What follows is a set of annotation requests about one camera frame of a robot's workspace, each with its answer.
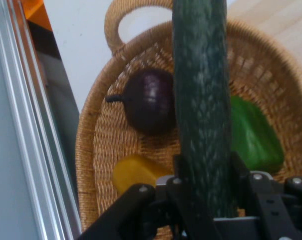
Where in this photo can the dark green cucumber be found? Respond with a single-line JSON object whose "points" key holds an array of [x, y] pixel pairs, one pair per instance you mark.
{"points": [[203, 100]]}

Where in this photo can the yellow toy vegetable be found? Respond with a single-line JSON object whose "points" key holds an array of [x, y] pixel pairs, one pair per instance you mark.
{"points": [[133, 172]]}

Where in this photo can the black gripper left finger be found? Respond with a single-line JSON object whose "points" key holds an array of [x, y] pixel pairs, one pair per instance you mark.
{"points": [[138, 215]]}

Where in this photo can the dark purple eggplant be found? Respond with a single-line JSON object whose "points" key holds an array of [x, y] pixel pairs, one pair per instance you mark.
{"points": [[150, 102]]}

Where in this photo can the green bell pepper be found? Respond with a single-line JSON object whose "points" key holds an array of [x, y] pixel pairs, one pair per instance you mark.
{"points": [[255, 140]]}

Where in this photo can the aluminium profile rail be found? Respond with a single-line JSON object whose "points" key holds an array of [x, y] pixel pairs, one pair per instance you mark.
{"points": [[28, 125]]}

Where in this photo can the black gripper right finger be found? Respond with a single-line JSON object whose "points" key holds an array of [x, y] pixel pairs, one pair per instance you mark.
{"points": [[273, 207]]}

